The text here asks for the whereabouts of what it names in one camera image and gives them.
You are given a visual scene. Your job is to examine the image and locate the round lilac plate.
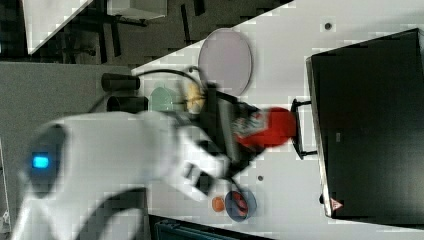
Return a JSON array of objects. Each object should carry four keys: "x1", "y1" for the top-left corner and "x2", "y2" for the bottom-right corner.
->
[{"x1": 198, "y1": 28, "x2": 253, "y2": 96}]

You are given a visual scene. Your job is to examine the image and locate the black cylinder post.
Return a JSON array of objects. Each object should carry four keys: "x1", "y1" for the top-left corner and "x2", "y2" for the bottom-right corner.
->
[
  {"x1": 106, "y1": 96, "x2": 148, "y2": 114},
  {"x1": 101, "y1": 73, "x2": 140, "y2": 92}
]

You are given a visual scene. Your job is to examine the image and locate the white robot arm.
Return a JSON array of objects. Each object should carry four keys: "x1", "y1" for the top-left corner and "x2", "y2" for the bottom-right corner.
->
[{"x1": 11, "y1": 92, "x2": 262, "y2": 240}]

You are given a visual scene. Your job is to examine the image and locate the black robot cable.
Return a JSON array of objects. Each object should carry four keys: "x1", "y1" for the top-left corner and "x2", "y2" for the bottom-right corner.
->
[{"x1": 136, "y1": 66, "x2": 208, "y2": 101}]

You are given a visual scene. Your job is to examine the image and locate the red strawberry toy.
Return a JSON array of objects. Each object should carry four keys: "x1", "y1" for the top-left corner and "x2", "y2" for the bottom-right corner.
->
[{"x1": 232, "y1": 192, "x2": 248, "y2": 216}]

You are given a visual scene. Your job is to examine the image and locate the black toaster oven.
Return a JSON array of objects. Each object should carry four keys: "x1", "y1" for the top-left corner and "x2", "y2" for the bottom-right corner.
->
[{"x1": 306, "y1": 29, "x2": 424, "y2": 229}]

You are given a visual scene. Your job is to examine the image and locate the green perforated colander basket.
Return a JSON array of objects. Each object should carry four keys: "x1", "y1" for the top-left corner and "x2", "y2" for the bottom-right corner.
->
[{"x1": 149, "y1": 87, "x2": 183, "y2": 111}]

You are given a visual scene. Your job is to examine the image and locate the small orange fruit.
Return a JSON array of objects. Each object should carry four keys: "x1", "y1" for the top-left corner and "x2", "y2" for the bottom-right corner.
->
[{"x1": 212, "y1": 196, "x2": 225, "y2": 212}]

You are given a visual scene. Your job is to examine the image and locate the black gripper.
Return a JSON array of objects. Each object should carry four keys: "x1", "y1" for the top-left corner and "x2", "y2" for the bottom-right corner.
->
[{"x1": 199, "y1": 87, "x2": 264, "y2": 177}]

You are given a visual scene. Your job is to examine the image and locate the blue bowl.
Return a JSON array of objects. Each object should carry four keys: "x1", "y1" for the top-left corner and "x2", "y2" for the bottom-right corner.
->
[{"x1": 224, "y1": 189, "x2": 257, "y2": 222}]

